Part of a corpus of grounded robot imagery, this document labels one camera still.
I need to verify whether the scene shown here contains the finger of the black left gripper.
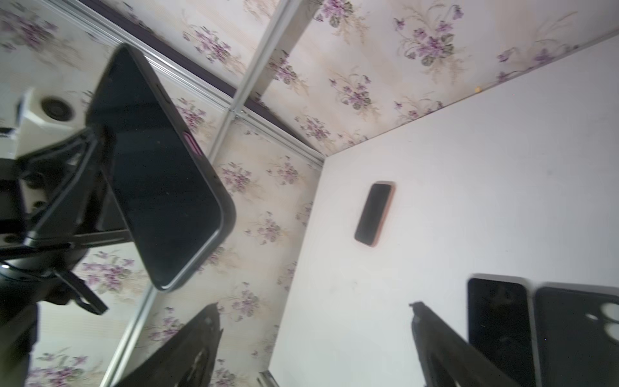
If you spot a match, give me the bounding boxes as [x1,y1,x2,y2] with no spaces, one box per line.
[19,127,114,247]

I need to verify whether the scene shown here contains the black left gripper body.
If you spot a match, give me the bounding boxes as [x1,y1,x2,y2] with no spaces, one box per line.
[1,159,116,270]

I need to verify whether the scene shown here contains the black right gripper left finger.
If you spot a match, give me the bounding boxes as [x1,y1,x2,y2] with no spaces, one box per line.
[115,303,223,387]

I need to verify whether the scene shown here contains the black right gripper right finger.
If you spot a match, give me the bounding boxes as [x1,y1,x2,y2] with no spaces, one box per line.
[410,302,517,386]

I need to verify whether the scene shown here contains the black phone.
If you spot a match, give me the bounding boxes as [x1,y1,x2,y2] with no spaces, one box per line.
[467,277,537,386]
[85,44,236,292]

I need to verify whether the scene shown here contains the black phone case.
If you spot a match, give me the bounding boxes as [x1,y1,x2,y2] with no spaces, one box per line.
[535,284,618,386]

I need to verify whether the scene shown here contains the pink-edged phone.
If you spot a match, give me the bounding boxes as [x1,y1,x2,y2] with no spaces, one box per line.
[354,182,396,247]

